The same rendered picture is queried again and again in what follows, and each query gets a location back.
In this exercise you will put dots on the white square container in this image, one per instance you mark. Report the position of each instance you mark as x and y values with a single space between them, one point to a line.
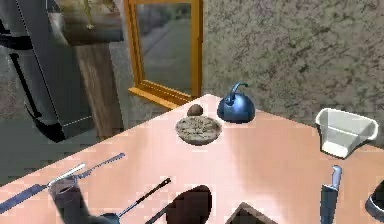
343 133

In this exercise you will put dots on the brown potato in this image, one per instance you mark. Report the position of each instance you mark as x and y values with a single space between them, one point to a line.
195 110

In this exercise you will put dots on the speckled grey bowl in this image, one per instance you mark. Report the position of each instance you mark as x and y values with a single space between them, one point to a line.
198 130

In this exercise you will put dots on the blue kettle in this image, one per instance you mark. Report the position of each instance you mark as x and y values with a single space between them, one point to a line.
236 108

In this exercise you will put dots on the orange framed window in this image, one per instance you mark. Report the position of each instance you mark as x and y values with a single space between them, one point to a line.
166 50

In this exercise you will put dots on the dark brown spoon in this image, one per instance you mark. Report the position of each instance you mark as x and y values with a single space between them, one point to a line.
191 206

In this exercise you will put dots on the brown wooden cupboard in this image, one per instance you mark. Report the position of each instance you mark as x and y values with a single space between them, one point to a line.
100 90

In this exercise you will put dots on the dark square box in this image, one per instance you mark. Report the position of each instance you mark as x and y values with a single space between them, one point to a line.
249 216

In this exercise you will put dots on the silver butter knife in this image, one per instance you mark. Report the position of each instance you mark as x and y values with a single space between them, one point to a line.
68 172

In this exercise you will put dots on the grey black fridge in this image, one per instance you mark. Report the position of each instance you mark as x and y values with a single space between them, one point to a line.
56 83

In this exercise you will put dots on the clear glass cup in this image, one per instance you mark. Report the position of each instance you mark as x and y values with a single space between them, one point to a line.
68 203

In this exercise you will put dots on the long blue bread knife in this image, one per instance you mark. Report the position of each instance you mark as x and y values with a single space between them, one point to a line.
23 195

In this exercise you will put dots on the dark grey pan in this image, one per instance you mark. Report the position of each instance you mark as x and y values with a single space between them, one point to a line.
376 203

